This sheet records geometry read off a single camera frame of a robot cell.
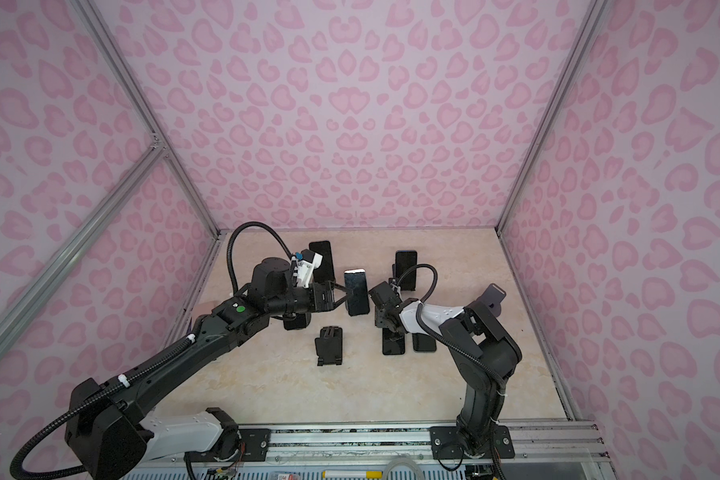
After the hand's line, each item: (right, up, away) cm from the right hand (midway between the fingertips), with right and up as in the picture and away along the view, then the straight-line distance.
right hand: (391, 314), depth 96 cm
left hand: (-13, +10, -24) cm, 29 cm away
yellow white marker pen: (-11, -32, -27) cm, 43 cm away
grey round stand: (+31, +5, -3) cm, 32 cm away
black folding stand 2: (-18, -6, -14) cm, 23 cm away
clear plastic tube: (+1, -30, -24) cm, 39 cm away
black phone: (+9, -7, -7) cm, 14 cm away
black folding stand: (0, +11, -10) cm, 15 cm away
